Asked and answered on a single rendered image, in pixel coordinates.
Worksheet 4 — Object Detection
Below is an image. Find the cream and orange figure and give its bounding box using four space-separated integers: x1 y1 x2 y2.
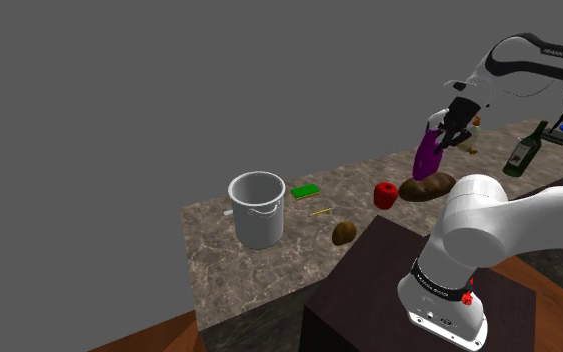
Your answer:
456 114 482 157

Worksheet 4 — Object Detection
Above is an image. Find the purple bottle with white cap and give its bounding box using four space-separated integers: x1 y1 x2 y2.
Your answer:
411 108 451 182

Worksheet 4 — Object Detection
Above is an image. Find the green wine bottle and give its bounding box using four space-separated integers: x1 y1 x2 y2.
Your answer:
502 120 550 178

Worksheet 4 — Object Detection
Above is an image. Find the brown bread loaf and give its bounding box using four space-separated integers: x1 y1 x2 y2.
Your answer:
397 171 458 204

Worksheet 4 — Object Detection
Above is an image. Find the red apple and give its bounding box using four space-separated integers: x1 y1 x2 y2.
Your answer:
373 182 400 211

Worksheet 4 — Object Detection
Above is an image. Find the brown potato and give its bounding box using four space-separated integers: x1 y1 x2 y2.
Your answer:
331 221 359 247

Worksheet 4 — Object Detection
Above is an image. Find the green and yellow sponge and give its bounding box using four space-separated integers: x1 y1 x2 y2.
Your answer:
290 183 322 202

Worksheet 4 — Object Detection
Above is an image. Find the dark robot stand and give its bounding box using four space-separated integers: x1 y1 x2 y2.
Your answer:
299 214 539 352

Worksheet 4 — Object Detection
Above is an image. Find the grey metal pot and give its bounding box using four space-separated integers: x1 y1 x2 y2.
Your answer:
227 170 287 251

